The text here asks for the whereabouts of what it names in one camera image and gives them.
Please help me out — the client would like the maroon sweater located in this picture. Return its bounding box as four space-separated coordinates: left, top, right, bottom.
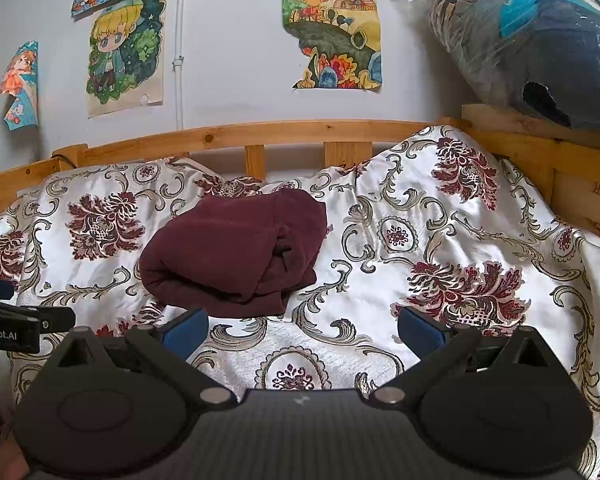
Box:
139 191 329 320

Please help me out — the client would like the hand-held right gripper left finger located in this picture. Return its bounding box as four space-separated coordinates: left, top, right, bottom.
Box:
52 307 236 408

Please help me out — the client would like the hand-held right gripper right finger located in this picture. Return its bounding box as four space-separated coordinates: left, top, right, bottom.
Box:
370 305 563 406

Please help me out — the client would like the white wall pipe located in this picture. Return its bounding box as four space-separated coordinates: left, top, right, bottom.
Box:
173 0 187 132

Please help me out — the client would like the torn orange figure wall poster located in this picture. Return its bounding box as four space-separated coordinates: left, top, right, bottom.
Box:
0 40 40 132

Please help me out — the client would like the wooden bed frame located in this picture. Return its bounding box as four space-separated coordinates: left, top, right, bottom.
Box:
0 102 600 248

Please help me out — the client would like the plastic-wrapped bedding bundle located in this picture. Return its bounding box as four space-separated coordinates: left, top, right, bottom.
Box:
426 0 600 132

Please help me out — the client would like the colourful patterned cloth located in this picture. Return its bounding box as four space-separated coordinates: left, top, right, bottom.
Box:
281 0 383 92

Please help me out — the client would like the blond figure wall poster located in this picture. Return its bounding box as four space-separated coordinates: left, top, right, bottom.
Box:
86 0 167 119

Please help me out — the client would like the white floral blanket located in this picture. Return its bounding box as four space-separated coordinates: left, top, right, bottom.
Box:
0 125 600 480

